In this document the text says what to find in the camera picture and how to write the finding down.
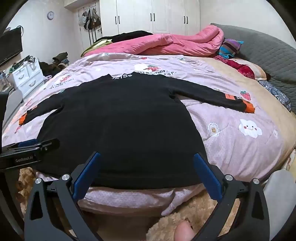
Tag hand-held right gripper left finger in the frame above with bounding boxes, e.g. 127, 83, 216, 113
24, 152, 104, 241

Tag white drawer cabinet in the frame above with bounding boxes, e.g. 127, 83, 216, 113
7, 57, 45, 98

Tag grey quilted headboard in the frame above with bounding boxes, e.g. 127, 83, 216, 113
210, 23, 296, 109

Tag white bed frame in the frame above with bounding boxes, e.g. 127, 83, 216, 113
262, 170, 296, 232

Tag person's right hand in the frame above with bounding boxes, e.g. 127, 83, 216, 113
174, 221, 196, 241

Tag red floral pillow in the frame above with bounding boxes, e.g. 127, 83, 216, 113
214, 56, 267, 81

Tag pink quilt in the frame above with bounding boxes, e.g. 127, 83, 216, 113
81, 24, 225, 57

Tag brown fluffy robe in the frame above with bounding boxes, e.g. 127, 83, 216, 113
16, 168, 241, 241

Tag black sweater with orange cuffs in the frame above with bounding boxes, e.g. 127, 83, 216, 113
20, 74, 255, 189

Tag white door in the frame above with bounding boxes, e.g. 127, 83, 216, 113
74, 6, 102, 54

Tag tan bedsheet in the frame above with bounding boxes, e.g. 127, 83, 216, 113
183, 56, 296, 149

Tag black clothes pile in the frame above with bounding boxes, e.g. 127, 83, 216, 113
92, 31, 153, 44

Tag black television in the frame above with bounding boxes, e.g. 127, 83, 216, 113
0, 28, 23, 67

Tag blue patterned cloth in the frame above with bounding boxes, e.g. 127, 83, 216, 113
258, 80, 292, 114

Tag dark clothes heap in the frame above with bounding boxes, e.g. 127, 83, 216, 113
38, 52, 70, 78

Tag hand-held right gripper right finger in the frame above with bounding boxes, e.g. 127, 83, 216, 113
192, 153, 271, 241

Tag lilac strawberry printed blanket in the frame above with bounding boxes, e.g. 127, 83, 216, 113
1, 53, 296, 217

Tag striped colourful pillow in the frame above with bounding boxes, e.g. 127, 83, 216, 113
218, 38, 245, 59

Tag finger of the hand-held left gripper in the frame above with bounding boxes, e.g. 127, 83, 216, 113
5, 138, 39, 150
23, 138, 60, 156

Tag light grey chair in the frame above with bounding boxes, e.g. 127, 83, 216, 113
2, 89, 23, 130

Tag hanging bags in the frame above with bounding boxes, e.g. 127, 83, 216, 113
82, 9, 102, 32

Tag green blanket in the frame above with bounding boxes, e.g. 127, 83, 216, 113
80, 39, 112, 57

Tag white wardrobe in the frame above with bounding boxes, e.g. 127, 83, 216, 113
99, 0, 200, 37

